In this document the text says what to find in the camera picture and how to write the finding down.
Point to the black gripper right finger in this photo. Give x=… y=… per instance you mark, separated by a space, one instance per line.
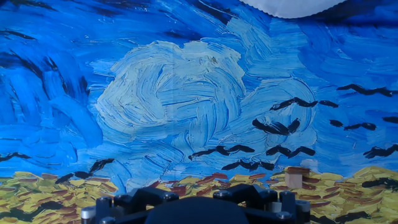
x=267 y=202

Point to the small wooden cube block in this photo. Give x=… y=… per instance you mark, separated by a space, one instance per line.
x=293 y=181

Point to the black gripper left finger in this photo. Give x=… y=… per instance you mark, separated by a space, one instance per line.
x=124 y=205

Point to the Van Gogh wheatfield print cloth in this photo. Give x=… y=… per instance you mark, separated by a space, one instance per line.
x=186 y=93

